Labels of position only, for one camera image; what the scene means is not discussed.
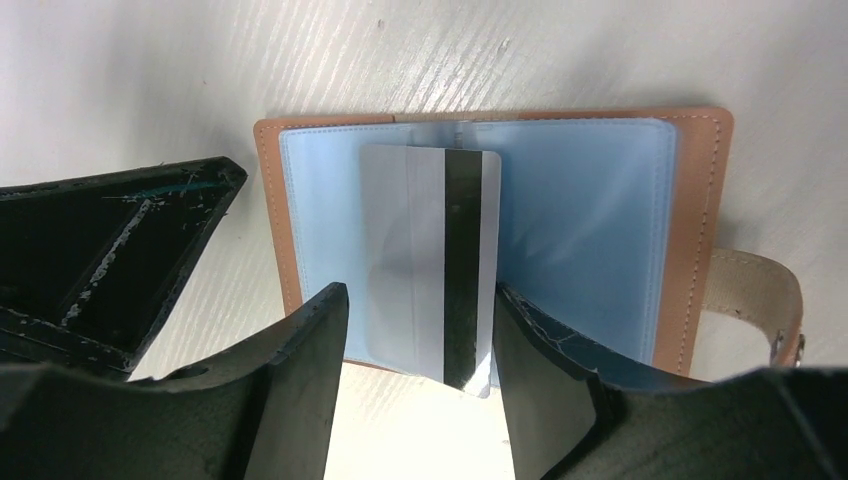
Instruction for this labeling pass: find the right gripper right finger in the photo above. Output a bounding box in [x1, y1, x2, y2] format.
[493, 284, 847, 479]

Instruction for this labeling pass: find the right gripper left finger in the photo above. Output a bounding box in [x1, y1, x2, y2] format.
[1, 283, 349, 479]

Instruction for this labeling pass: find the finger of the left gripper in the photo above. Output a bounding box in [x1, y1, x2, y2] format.
[1, 157, 247, 380]

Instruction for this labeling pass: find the tan leather card holder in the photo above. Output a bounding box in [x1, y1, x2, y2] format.
[253, 107, 804, 377]

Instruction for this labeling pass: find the white credit card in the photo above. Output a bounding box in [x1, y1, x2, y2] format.
[359, 144, 502, 398]

